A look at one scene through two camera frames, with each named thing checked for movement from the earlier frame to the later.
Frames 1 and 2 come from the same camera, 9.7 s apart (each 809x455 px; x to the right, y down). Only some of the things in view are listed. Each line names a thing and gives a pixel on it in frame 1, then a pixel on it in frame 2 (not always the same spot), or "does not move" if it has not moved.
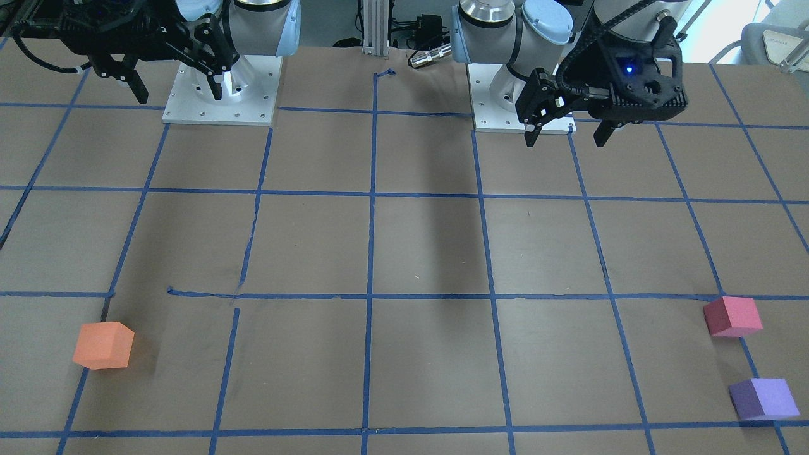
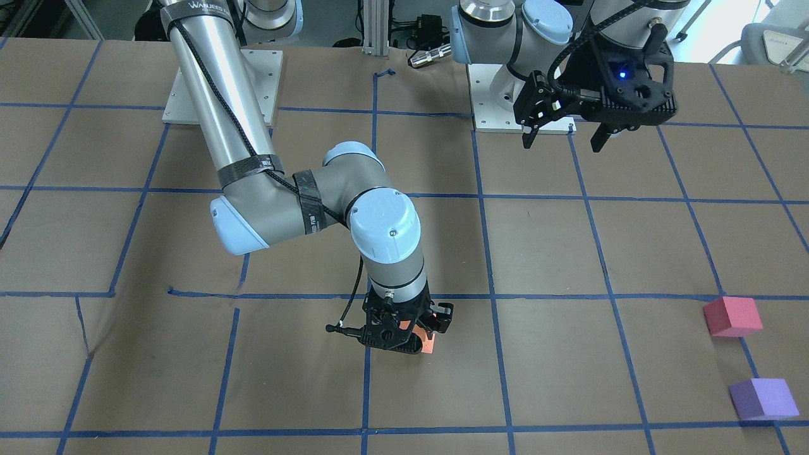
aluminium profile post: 376,16 does not move
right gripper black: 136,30 to 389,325
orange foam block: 103,345 to 427,344
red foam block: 732,316 does not move
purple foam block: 763,399 does not move
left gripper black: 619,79 does not move
